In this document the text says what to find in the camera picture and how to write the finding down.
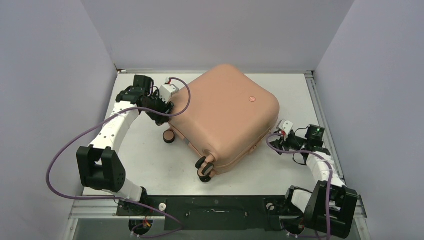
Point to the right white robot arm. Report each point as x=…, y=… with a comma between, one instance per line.
x=330, y=207

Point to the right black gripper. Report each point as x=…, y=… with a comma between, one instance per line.
x=281, y=142

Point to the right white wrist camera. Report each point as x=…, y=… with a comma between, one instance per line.
x=285, y=126

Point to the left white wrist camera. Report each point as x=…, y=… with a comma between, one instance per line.
x=166, y=91

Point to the pink hard-shell suitcase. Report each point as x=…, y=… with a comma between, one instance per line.
x=222, y=115

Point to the aluminium frame rail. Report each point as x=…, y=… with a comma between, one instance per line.
x=101, y=208

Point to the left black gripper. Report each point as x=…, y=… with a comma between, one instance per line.
x=164, y=108

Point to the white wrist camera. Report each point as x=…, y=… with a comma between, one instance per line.
x=285, y=126
x=166, y=91

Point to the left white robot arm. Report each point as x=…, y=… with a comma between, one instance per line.
x=99, y=165

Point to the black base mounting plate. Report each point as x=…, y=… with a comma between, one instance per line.
x=217, y=213

